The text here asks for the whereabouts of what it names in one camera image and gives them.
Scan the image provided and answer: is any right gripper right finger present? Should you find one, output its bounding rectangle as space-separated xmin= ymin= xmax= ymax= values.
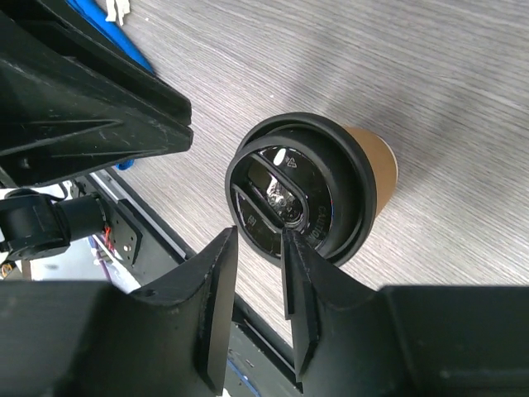
xmin=282 ymin=230 xmax=528 ymax=396

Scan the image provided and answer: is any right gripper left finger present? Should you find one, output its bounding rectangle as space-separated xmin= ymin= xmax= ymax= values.
xmin=1 ymin=227 xmax=238 ymax=396

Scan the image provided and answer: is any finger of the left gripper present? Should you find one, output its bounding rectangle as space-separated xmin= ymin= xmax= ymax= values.
xmin=1 ymin=1 xmax=193 ymax=186

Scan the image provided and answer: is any black plastic cup lid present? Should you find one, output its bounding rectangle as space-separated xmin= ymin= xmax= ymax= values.
xmin=225 ymin=112 xmax=378 ymax=266

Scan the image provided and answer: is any brown paper coffee cup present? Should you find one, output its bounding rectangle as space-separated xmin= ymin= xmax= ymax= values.
xmin=345 ymin=127 xmax=399 ymax=217

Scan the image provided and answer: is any blue folded cloth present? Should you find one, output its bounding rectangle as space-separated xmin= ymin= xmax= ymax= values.
xmin=65 ymin=0 xmax=156 ymax=173

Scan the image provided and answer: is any white paper straws bundle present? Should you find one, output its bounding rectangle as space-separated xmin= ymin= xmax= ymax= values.
xmin=105 ymin=0 xmax=131 ymax=26

